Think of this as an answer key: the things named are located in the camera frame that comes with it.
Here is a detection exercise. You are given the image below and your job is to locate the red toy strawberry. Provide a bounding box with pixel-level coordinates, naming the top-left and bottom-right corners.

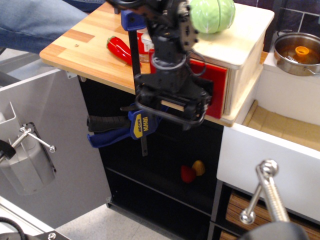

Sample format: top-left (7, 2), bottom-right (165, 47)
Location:
top-left (180, 165), bottom-right (197, 184)

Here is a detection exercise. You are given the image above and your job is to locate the black metal drawer handle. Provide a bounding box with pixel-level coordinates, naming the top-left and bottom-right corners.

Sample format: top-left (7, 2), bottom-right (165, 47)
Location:
top-left (134, 79), bottom-right (212, 125)

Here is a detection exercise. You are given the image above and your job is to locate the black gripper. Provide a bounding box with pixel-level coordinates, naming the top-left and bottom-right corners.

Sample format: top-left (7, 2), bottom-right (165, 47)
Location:
top-left (134, 63), bottom-right (213, 131)

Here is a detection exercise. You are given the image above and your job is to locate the silver clamp screw left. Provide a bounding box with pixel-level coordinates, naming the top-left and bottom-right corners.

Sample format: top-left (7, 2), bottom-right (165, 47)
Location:
top-left (0, 126), bottom-right (57, 166)

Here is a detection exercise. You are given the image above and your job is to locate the grey open cabinet door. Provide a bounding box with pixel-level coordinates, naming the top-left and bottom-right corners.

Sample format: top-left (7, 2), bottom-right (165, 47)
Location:
top-left (0, 70), bottom-right (109, 228)

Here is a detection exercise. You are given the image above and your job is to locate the green toy cabbage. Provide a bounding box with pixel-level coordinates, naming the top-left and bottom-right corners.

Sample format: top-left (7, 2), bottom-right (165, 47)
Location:
top-left (190, 0), bottom-right (236, 34)

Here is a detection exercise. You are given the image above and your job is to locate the red toy chili pepper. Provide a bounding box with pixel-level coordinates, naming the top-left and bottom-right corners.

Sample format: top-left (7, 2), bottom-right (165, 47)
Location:
top-left (106, 36), bottom-right (133, 66)

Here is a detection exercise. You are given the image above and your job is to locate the stainless steel pot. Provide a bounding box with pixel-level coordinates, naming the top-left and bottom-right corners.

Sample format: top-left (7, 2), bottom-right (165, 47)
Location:
top-left (274, 32), bottom-right (320, 77)

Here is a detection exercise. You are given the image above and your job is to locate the light plywood box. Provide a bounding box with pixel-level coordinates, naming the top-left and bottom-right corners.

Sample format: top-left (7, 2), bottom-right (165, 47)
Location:
top-left (193, 3), bottom-right (275, 125)

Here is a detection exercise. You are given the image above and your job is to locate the red front wooden drawer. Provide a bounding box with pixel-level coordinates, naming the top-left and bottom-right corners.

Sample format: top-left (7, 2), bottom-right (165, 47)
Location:
top-left (149, 48), bottom-right (228, 119)

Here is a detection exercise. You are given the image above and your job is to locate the orange toy in pot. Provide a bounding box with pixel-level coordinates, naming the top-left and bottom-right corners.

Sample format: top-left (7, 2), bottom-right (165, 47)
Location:
top-left (295, 46), bottom-right (310, 57)

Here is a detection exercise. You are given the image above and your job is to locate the white toy sink unit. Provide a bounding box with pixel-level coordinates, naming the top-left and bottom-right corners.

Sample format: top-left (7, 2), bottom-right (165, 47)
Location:
top-left (216, 53), bottom-right (320, 222)

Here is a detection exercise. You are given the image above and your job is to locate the blue jeans leg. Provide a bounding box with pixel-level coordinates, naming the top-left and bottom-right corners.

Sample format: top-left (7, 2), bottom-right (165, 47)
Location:
top-left (0, 0), bottom-right (105, 54)

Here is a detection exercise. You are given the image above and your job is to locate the yellow toy fruit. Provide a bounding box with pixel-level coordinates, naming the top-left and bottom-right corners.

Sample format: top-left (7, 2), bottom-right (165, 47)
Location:
top-left (191, 160), bottom-right (206, 176)

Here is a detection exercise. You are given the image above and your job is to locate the red lidded clear jar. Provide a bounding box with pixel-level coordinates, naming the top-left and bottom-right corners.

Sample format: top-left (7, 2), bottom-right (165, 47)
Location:
top-left (137, 28), bottom-right (154, 63)

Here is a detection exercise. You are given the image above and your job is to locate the silver clamp screw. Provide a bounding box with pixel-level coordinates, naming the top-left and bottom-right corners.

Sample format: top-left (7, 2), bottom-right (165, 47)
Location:
top-left (239, 159), bottom-right (311, 240)
top-left (0, 126), bottom-right (57, 166)

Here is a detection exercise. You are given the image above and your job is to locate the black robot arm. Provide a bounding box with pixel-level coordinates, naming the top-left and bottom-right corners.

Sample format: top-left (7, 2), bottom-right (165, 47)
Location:
top-left (109, 0), bottom-right (213, 130)

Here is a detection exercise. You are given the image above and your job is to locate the silver clamp screw right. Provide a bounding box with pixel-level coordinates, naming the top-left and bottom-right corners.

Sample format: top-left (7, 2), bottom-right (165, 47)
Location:
top-left (239, 159), bottom-right (311, 240)

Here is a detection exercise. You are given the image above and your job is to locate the black shelf cabinet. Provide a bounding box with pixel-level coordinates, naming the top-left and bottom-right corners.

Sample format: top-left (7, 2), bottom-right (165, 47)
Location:
top-left (79, 77), bottom-right (225, 240)

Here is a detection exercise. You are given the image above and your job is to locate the blue Irwin bar clamp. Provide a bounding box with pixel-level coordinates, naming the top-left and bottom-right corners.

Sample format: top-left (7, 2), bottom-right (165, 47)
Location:
top-left (87, 10), bottom-right (161, 156)

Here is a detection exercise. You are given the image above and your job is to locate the white plastic door bin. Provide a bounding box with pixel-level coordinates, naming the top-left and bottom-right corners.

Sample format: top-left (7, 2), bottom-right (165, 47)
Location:
top-left (0, 102), bottom-right (56, 195)

